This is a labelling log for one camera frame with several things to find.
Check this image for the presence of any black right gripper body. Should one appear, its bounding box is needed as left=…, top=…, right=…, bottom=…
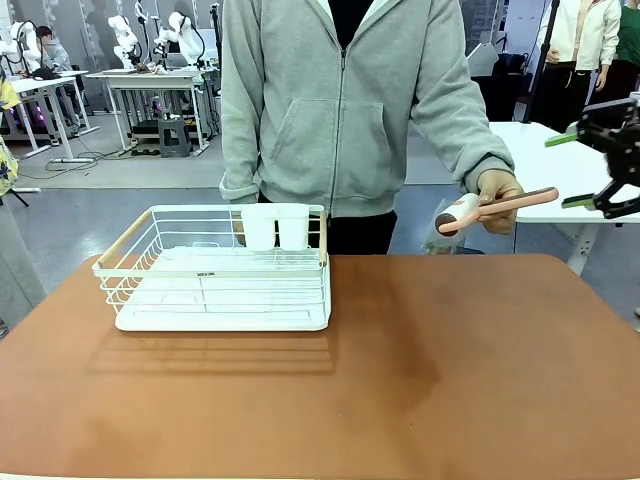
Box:
left=603, top=118, right=640, bottom=190

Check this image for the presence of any pink lint roller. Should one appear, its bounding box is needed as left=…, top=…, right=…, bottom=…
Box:
left=434, top=186, right=560, bottom=237

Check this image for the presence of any person's right forearm grey sleeve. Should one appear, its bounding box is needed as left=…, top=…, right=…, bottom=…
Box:
left=218, top=74, right=261, bottom=204

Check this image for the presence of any person's left forearm grey sleeve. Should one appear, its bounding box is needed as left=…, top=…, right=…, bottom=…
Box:
left=412, top=74, right=516, bottom=194

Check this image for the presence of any person's left hand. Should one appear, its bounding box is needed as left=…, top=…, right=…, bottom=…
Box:
left=477, top=169, right=525, bottom=236

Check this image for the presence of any person's right hand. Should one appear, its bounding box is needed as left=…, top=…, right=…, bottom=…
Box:
left=232, top=202, right=247, bottom=247

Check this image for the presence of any white table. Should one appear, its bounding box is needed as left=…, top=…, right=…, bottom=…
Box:
left=487, top=120, right=640, bottom=277

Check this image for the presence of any person in white jacket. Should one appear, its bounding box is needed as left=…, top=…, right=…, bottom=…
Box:
left=536, top=0, right=623, bottom=134

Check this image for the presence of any black tripod pole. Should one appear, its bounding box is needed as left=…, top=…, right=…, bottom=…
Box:
left=522, top=0, right=562, bottom=124

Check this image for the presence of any person in green top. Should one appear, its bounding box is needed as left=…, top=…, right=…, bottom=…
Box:
left=597, top=0, right=640, bottom=107

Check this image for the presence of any black chair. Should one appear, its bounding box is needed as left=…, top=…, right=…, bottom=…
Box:
left=469, top=51, right=532, bottom=124

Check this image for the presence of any person in grey hoodie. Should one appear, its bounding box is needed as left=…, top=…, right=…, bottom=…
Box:
left=218, top=0, right=517, bottom=256

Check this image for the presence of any white utensil holder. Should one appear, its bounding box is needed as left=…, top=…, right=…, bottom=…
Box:
left=240, top=203, right=311, bottom=252

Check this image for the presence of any white drain tray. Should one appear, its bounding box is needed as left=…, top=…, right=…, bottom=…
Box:
left=114, top=246, right=333, bottom=333

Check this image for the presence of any grey step stool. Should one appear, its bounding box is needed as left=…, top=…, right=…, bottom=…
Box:
left=157, top=115, right=194, bottom=159

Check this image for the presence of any white workbench with robots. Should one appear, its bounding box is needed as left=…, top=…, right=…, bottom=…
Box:
left=84, top=67, right=214, bottom=152

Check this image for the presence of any seated person in grey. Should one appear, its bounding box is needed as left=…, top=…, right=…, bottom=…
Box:
left=35, top=24, right=74, bottom=73

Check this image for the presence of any white desk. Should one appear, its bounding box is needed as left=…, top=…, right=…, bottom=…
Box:
left=0, top=69, right=100, bottom=164

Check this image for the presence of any yellow patterned cloth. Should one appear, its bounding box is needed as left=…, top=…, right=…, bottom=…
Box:
left=0, top=68, right=22, bottom=197

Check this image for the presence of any white wire dish rack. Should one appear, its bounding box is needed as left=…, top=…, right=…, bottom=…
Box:
left=91, top=203, right=332, bottom=321

